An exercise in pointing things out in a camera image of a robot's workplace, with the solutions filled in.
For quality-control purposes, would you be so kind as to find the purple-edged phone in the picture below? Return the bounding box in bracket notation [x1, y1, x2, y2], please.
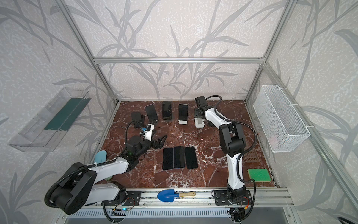
[162, 147, 174, 170]

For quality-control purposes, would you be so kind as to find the blue-edged phone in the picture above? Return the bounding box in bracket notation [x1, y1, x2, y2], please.
[173, 146, 185, 169]

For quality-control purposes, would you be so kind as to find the black folding stand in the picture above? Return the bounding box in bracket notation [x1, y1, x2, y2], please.
[131, 112, 145, 128]
[208, 119, 218, 127]

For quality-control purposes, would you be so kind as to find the pink-edged phone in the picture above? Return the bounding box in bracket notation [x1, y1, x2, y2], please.
[145, 104, 159, 124]

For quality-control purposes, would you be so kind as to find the dark phone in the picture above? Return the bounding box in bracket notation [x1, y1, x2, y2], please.
[185, 147, 198, 169]

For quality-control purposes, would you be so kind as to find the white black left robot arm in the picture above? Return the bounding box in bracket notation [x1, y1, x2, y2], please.
[44, 135, 167, 215]

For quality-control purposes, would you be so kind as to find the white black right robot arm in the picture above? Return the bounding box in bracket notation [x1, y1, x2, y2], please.
[195, 96, 246, 190]

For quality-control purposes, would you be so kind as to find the white stand right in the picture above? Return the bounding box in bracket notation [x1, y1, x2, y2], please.
[194, 117, 205, 128]

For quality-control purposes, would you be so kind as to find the brown slotted tray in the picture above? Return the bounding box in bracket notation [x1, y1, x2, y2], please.
[244, 149, 260, 163]

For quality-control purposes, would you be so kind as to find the green sponge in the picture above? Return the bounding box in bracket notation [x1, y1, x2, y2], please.
[248, 169, 271, 183]

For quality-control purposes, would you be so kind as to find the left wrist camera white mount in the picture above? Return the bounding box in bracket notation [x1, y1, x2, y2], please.
[140, 123, 154, 141]

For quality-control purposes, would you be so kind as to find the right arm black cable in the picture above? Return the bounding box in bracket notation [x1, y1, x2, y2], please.
[205, 95, 258, 222]

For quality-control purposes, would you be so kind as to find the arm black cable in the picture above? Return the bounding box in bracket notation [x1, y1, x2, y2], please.
[44, 120, 149, 208]
[205, 95, 258, 222]

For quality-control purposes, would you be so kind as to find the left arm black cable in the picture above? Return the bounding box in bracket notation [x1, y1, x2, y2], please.
[44, 120, 149, 208]

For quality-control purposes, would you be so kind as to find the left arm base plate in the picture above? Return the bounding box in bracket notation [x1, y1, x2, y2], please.
[102, 191, 141, 207]

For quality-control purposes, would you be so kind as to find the blue trowel wooden handle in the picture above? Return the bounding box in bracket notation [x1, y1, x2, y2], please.
[157, 189, 196, 202]

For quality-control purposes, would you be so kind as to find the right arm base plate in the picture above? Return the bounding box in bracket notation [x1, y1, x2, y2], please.
[211, 187, 252, 206]

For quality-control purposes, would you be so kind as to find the white wire mesh basket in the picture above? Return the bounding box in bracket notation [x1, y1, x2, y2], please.
[253, 85, 310, 153]

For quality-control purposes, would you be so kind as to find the clear plastic wall tray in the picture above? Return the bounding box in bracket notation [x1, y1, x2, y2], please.
[9, 87, 91, 152]

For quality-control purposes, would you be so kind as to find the aluminium front rail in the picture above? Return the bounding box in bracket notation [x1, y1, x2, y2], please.
[55, 188, 294, 209]

